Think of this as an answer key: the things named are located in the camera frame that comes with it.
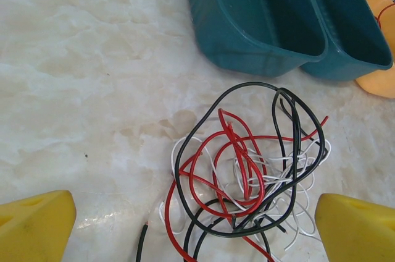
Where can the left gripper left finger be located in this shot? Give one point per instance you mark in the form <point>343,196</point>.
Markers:
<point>31,228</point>

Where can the teal plastic bin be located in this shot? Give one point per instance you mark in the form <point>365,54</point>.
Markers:
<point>247,58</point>
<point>339,67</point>

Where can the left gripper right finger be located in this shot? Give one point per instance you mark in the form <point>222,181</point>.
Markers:
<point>361,231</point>

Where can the orange plastic bin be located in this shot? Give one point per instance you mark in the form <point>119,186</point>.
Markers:
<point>376,86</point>

